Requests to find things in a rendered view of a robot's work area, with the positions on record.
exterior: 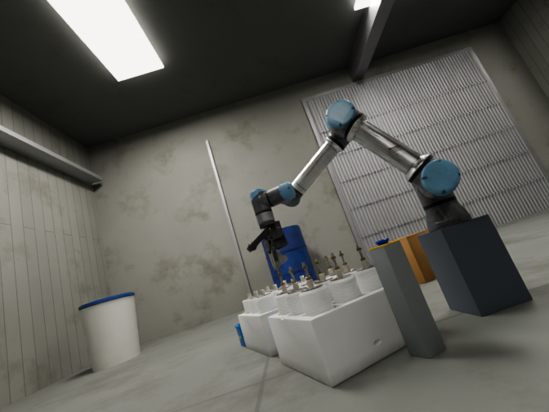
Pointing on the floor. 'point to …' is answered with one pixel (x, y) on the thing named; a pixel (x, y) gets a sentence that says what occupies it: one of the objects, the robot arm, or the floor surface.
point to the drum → (296, 252)
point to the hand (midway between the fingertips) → (276, 270)
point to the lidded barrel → (110, 330)
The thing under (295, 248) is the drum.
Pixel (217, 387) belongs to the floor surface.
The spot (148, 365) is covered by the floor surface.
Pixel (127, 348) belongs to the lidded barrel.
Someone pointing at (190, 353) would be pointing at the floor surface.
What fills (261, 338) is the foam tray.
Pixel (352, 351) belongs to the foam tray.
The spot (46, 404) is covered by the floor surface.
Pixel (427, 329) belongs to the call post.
